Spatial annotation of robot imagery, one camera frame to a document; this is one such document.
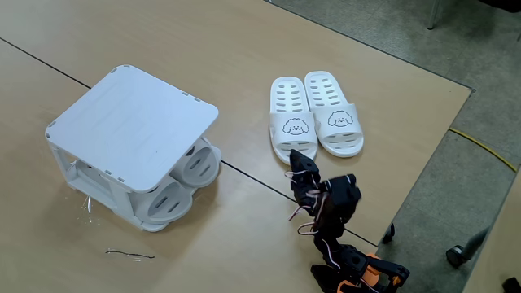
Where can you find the grey bear slipper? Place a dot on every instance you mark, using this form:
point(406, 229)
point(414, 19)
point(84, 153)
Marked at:
point(189, 173)
point(179, 191)

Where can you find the black floor object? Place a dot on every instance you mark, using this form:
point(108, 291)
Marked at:
point(512, 285)

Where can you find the white two-tier shoe rack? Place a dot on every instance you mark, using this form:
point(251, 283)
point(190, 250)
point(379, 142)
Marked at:
point(134, 122)

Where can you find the white puppy slipper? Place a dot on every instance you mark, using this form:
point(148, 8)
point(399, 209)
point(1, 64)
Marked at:
point(281, 122)
point(354, 122)

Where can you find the black table caster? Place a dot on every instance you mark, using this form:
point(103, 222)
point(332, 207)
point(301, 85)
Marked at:
point(389, 234)

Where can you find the metal chair leg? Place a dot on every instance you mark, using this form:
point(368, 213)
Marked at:
point(434, 14)

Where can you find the black chair caster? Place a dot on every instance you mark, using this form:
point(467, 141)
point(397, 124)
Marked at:
point(456, 256)

